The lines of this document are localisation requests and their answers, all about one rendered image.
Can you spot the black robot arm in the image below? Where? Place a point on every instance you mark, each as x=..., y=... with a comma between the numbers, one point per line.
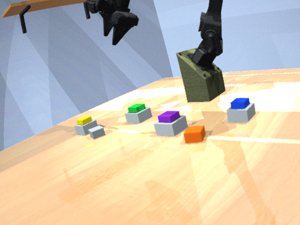
x=210, y=29

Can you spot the orange block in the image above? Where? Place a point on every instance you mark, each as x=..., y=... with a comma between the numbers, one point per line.
x=194, y=134

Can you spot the green button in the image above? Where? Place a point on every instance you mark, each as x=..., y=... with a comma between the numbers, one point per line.
x=138, y=113

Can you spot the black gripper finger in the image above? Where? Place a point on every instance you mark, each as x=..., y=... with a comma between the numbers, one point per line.
x=106, y=22
x=119, y=31

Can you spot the blue button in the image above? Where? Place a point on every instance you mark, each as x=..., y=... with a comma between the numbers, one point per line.
x=241, y=110

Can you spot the yellow button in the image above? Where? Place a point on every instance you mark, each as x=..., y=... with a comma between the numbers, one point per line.
x=84, y=124

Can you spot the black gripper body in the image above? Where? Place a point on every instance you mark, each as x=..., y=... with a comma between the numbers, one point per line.
x=121, y=14

